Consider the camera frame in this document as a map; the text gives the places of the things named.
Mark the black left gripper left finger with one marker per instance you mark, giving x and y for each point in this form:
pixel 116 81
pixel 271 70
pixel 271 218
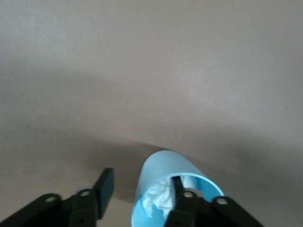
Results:
pixel 104 189

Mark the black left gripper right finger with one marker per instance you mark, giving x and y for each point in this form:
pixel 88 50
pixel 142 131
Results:
pixel 189 208

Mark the crumpled white tissue paper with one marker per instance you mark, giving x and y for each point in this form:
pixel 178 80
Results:
pixel 161 196

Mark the light blue plastic cup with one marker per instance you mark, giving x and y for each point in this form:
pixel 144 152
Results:
pixel 165 163

